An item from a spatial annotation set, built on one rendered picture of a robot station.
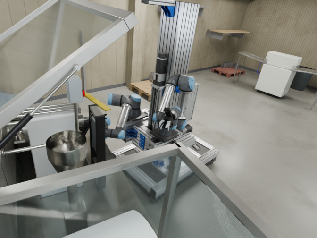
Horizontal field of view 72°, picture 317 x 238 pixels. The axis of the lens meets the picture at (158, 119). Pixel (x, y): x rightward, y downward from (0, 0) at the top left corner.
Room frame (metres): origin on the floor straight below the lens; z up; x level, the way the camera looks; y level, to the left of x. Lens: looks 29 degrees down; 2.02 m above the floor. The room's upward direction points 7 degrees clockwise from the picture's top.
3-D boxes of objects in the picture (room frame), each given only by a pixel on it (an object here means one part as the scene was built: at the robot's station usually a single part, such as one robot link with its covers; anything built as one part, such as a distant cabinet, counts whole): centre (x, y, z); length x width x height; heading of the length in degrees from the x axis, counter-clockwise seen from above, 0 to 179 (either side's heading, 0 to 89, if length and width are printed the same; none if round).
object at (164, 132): (1.92, -0.08, 0.87); 0.15 x 0.15 x 0.10
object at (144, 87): (5.18, 0.05, 0.19); 1.34 x 0.93 x 0.39; 137
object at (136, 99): (2.26, 0.29, 0.98); 0.13 x 0.12 x 0.14; 88
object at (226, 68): (7.82, -2.28, 0.16); 1.11 x 0.77 x 0.31; 137
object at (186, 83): (1.88, -0.21, 1.19); 0.15 x 0.12 x 0.55; 73
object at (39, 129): (0.94, 0.58, 1.17); 0.34 x 0.05 x 0.54; 124
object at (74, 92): (0.83, 0.36, 1.66); 0.07 x 0.07 x 0.10; 34
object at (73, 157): (0.64, 0.33, 1.50); 0.14 x 0.14 x 0.06
